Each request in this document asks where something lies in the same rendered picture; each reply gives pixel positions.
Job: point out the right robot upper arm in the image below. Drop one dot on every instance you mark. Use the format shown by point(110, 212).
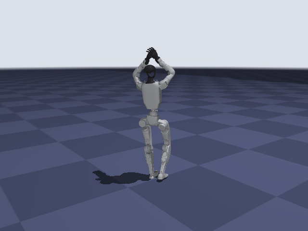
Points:
point(164, 83)

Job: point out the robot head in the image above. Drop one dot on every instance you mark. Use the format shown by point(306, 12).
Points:
point(149, 69)

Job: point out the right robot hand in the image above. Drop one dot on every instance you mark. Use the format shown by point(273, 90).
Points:
point(153, 54)

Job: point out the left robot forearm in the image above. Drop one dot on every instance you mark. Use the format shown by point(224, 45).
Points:
point(140, 68)

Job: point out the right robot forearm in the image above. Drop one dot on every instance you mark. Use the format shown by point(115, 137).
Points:
point(165, 66)

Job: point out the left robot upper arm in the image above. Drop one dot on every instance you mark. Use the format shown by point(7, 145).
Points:
point(137, 81)

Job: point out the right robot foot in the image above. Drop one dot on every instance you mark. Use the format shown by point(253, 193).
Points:
point(161, 176)

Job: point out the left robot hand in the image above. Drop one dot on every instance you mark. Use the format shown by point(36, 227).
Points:
point(147, 58)

